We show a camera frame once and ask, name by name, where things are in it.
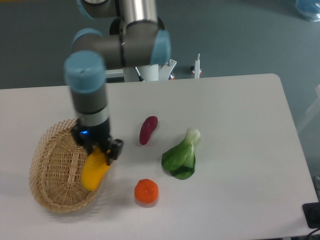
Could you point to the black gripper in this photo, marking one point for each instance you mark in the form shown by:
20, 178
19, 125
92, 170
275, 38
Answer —
99, 136

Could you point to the yellow mango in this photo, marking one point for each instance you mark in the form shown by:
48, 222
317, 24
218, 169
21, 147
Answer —
94, 169

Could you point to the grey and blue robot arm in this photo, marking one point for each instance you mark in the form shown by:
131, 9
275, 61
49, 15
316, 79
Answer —
139, 41

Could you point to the woven wicker basket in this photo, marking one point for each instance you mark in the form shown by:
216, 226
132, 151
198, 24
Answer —
55, 171

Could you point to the purple sweet potato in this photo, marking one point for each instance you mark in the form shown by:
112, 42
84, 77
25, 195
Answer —
147, 128

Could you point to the orange tangerine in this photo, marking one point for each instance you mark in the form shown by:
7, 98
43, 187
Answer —
146, 191

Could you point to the green bok choy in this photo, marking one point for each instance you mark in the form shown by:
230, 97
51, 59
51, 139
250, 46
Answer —
180, 160

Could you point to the black device at table edge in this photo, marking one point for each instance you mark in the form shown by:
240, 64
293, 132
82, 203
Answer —
312, 214

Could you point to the blue plastic bag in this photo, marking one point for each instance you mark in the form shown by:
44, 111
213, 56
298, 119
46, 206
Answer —
309, 9

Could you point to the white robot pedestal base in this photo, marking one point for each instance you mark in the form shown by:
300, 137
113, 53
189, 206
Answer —
147, 73

